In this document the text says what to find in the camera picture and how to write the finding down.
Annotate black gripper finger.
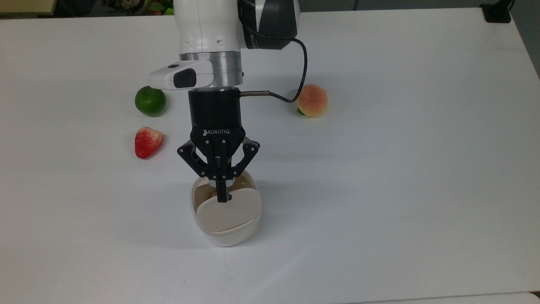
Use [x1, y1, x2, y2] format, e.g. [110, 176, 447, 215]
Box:
[223, 138, 261, 204]
[177, 141, 224, 204]

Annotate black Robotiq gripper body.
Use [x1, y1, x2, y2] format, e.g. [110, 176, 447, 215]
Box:
[189, 87, 246, 170]

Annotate cream garbage bin lid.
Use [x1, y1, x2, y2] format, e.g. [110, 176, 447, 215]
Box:
[197, 188, 261, 233]

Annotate cream round garbage bin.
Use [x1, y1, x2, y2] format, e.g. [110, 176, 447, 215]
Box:
[190, 169, 262, 247]

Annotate red toy strawberry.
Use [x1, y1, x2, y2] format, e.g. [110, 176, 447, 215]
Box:
[135, 127, 164, 160]

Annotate green toy lime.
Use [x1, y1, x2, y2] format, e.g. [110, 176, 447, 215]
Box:
[135, 86, 167, 117]

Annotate orange yellow toy peach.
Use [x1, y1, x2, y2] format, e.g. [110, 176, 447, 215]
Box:
[296, 84, 329, 118]

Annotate green toy items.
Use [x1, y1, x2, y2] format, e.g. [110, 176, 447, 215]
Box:
[146, 0, 174, 15]

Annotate wooden board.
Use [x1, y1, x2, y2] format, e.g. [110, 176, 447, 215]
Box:
[0, 0, 57, 16]

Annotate black table clamp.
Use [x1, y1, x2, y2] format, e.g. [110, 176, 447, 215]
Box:
[480, 0, 513, 24]

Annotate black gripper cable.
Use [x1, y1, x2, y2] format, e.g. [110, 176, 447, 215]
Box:
[240, 37, 308, 104]

